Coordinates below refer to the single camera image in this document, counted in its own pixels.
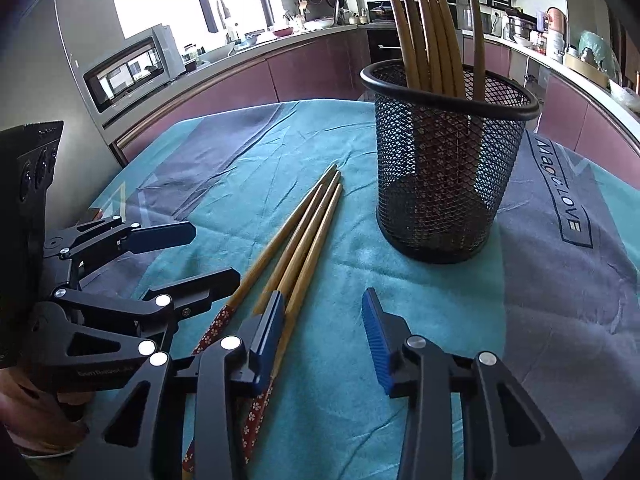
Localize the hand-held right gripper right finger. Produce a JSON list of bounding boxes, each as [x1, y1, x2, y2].
[[361, 287, 583, 480]]

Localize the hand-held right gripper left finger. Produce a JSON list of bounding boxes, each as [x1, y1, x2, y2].
[[65, 290, 286, 480]]

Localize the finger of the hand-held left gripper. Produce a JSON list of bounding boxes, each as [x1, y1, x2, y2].
[[25, 267, 242, 395], [44, 214, 197, 267]]

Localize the bamboo chopstick red floral end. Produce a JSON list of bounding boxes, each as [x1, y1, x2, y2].
[[182, 163, 338, 473], [240, 183, 346, 466], [250, 171, 343, 317]]

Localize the black mesh utensil holder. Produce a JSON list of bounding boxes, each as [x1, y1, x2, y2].
[[360, 58, 541, 265]]

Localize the bunch of bamboo chopsticks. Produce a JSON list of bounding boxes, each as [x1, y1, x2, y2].
[[378, 0, 488, 241]]

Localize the person's left hand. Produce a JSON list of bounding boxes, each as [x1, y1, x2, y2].
[[0, 365, 96, 458]]

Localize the teal and grey tablecloth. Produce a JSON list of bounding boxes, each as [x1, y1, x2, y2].
[[85, 99, 640, 480]]

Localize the white microwave oven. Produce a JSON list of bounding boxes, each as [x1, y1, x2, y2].
[[82, 23, 186, 114]]

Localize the pink base cabinet run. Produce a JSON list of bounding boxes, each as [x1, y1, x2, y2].
[[110, 25, 373, 163], [460, 35, 640, 191]]

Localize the built-in black oven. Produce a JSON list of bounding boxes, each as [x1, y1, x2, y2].
[[366, 27, 401, 63]]

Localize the round wooden tray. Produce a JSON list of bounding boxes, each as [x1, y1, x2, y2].
[[564, 52, 611, 88]]

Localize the teal food cover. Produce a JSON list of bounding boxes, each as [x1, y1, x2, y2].
[[577, 30, 621, 76]]

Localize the pink thermos jug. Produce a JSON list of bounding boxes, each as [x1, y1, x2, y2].
[[545, 6, 568, 36]]

